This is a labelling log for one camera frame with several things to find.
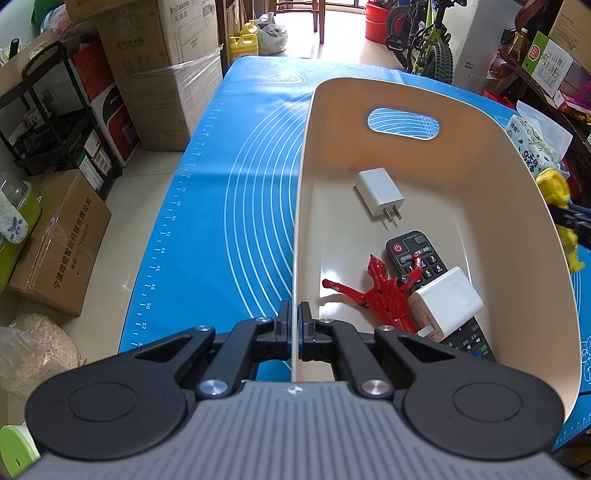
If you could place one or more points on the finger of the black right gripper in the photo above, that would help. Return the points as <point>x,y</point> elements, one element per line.
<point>576,219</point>

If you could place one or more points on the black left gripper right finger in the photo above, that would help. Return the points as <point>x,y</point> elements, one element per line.
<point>467,406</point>

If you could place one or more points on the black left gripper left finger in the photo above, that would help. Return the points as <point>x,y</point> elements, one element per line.
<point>129,403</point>

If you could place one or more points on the yellow toy figure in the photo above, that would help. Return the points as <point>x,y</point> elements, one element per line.
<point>555,191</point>

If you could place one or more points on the white cube wall charger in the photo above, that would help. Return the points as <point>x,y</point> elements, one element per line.
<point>444,305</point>

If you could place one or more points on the red toy figure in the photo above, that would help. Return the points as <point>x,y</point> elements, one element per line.
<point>388,298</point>

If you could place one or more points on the black TV remote control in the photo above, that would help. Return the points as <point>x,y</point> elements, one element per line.
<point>470,337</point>

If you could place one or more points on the patterned tissue pack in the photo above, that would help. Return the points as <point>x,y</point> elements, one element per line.
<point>541,142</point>

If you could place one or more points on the clear bag of grain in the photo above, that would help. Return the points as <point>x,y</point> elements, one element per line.
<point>34,349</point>

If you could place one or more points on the brown cardboard box on floor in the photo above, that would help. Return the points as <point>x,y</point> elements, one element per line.
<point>56,262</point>

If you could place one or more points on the green and white carton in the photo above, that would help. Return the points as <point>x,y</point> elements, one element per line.
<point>547,63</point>

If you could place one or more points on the blue silicone table mat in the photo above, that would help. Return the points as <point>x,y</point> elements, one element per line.
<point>222,246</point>

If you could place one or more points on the green lidded container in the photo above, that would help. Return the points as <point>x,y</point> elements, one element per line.
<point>20,210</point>

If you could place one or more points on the green kids bicycle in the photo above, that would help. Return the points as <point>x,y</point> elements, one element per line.
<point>419,38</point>

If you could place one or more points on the red bucket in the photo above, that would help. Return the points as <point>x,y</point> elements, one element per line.
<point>376,22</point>

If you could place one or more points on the black metal shelf rack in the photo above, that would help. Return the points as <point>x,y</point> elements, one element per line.
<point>55,128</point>

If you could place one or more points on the wooden chair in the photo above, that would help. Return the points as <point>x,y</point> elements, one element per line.
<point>316,8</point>

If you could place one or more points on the red and white appliance box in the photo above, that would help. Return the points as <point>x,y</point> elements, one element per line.
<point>106,101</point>

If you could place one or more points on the large stacked cardboard boxes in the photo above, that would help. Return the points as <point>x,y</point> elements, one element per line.
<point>165,59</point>

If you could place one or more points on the white plastic bag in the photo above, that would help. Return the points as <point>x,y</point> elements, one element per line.
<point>271,36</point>

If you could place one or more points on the yellow oil jug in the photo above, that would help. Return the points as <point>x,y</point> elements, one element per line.
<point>246,43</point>

